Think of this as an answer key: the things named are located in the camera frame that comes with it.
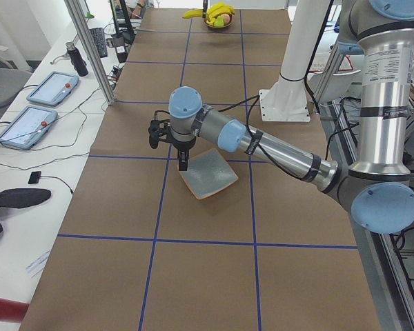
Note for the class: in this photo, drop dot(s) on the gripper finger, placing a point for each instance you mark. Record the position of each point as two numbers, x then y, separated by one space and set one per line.
204 8

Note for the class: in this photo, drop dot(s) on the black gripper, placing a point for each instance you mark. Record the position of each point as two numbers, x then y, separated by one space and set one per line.
182 145

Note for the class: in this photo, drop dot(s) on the yellow banana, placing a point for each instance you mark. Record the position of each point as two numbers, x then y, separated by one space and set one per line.
219 8
194 13

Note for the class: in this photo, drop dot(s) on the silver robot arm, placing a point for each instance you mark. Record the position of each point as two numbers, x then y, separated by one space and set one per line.
375 188

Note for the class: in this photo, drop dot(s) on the wicker fruit basket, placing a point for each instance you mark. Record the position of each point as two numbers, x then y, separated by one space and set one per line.
228 23

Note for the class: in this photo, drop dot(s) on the blue square plate orange rim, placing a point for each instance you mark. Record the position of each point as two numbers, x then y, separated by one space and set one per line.
207 174

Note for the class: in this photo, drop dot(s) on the black keyboard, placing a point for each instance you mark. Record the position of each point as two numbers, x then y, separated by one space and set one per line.
99 40

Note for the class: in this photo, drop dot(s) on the black water bottle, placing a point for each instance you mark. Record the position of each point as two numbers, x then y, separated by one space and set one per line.
76 59

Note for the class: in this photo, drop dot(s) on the blue teach pendant far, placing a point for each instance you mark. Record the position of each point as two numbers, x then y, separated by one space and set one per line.
54 89

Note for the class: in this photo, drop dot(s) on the blue teach pendant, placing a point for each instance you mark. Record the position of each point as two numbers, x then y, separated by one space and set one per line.
28 127
54 89

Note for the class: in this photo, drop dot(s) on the small black device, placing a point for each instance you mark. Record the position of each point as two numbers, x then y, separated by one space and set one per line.
34 177

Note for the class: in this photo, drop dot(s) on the blue teach pendant near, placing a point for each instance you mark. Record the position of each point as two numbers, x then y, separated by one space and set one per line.
28 127

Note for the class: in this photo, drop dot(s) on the black cloth bag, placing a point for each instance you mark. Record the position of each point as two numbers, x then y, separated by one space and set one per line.
18 198

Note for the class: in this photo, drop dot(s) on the red cylinder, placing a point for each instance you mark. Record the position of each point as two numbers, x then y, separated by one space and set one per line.
12 311

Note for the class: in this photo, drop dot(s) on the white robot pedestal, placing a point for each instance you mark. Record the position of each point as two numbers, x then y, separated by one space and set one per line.
286 100

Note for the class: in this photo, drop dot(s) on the aluminium frame post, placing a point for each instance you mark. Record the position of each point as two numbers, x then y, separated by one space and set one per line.
75 12

